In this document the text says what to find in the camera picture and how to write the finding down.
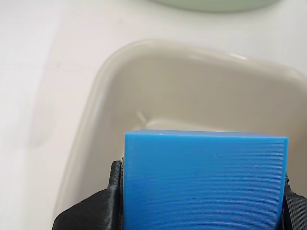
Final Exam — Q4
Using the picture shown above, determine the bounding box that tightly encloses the blue cube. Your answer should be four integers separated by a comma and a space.
122, 128, 290, 230

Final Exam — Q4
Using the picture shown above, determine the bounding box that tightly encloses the white square plastic bin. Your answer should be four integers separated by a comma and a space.
52, 39, 307, 223

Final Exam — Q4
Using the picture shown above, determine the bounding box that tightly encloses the pale green rounded object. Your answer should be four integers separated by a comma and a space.
143, 0, 283, 12

